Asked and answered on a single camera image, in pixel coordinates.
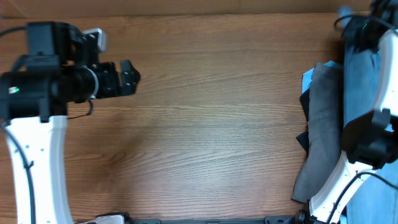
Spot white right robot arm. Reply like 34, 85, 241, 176
291, 1, 397, 223

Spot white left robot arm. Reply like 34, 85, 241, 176
1, 22, 141, 223

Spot light blue shirt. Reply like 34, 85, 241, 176
302, 60, 343, 93

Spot grey trousers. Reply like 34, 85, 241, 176
292, 63, 343, 203

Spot light blue denim jeans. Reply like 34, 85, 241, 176
344, 43, 397, 224

